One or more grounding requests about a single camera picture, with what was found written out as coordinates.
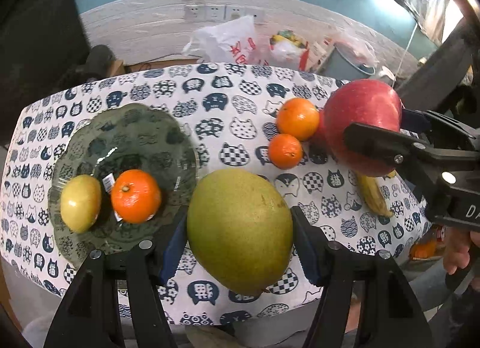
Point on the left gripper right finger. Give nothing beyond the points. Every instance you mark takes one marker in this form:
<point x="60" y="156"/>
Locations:
<point x="325" y="265"/>

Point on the white wall socket strip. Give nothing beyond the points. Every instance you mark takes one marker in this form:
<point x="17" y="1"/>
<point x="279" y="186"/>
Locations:
<point x="221" y="12"/>

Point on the green glass fruit plate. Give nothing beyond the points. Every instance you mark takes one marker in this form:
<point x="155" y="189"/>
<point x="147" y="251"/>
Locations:
<point x="130" y="137"/>

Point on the large orange bottom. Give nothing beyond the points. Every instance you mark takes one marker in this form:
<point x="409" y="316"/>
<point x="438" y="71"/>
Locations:
<point x="136" y="196"/>

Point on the white plastic shopping bag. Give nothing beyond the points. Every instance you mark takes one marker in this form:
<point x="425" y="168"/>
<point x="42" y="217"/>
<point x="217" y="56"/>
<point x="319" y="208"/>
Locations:
<point x="234" y="42"/>

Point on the grey blue bucket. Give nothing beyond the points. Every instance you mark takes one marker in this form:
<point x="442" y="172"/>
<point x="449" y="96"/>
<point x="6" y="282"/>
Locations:
<point x="350" y="59"/>

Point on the spotted ripe banana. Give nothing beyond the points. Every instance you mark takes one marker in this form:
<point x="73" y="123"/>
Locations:
<point x="372" y="195"/>

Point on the red white trash bag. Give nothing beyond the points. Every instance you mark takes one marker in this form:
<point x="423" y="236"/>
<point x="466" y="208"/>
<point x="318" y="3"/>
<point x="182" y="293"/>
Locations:
<point x="288" y="50"/>

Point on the green pear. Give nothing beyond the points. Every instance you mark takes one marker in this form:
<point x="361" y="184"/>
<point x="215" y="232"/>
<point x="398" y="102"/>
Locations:
<point x="80" y="203"/>
<point x="240" y="230"/>

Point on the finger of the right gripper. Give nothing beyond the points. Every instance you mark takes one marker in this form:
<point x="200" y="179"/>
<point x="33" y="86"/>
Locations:
<point x="436" y="126"/>
<point x="377" y="151"/>

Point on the cardboard box on floor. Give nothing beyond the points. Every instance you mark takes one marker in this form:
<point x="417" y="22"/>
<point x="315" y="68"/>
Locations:
<point x="119" y="67"/>

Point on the large orange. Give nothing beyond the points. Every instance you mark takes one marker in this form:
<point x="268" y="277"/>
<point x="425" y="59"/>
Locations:
<point x="136" y="196"/>
<point x="299" y="118"/>

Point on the person right hand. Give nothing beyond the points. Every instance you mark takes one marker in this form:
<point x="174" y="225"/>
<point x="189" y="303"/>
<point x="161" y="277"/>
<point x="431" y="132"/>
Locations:
<point x="456" y="255"/>

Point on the large orange top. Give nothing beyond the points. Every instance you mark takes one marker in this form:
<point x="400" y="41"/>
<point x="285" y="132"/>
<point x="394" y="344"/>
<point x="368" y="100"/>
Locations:
<point x="299" y="118"/>

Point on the cat pattern tablecloth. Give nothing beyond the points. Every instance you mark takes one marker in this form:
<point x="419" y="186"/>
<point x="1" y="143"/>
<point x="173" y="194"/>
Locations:
<point x="229" y="112"/>

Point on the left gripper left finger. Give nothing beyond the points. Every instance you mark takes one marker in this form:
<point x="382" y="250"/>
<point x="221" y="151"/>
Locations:
<point x="149" y="266"/>

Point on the red apple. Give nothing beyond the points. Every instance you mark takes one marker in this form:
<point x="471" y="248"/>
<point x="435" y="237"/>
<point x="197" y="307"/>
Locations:
<point x="318" y="139"/>
<point x="352" y="116"/>

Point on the small tangerine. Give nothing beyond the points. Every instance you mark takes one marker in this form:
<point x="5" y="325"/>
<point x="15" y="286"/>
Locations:
<point x="285" y="151"/>

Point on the dark hanging coat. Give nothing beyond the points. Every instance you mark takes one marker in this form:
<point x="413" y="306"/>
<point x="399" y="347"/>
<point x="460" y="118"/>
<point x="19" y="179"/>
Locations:
<point x="41" y="41"/>

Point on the white plastic stool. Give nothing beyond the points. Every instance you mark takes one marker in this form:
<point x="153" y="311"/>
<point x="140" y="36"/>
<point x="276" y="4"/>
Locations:
<point x="385" y="75"/>

